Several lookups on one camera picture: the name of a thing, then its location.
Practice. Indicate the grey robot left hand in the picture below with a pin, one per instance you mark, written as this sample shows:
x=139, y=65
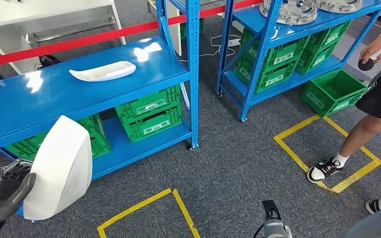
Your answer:
x=0, y=197

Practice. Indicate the person's right hand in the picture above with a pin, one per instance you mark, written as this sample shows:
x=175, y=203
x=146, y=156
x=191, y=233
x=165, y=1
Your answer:
x=373, y=49

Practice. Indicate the black and white handheld controller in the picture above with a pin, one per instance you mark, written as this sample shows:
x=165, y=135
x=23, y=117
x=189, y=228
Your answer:
x=365, y=65

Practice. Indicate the large white plastic part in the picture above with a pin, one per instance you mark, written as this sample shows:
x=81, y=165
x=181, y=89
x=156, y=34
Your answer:
x=62, y=170

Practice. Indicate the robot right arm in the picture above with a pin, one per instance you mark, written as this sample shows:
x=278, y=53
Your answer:
x=276, y=230

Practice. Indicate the blue metal shelf rack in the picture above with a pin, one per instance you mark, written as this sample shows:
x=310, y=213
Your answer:
x=292, y=31
x=46, y=98

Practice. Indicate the narrow white plastic part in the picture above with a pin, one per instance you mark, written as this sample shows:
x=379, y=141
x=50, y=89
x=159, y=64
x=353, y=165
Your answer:
x=101, y=71

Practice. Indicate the silver wheel hubcap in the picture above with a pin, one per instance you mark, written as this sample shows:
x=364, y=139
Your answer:
x=289, y=13
x=338, y=6

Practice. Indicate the yellow floor tape square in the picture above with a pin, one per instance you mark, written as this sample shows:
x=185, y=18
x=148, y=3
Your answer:
x=295, y=128
x=134, y=208

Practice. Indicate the white power strip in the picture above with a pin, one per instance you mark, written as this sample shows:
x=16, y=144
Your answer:
x=234, y=42

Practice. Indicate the small black object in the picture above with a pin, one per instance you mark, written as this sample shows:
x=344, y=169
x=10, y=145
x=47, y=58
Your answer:
x=49, y=61

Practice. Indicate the red barrier belt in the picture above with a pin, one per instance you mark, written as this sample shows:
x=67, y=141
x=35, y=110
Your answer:
x=78, y=41

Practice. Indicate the white desk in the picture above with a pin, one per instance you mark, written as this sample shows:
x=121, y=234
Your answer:
x=46, y=10

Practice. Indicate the white cabinet panel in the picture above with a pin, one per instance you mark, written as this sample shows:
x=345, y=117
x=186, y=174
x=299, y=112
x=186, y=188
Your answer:
x=176, y=39

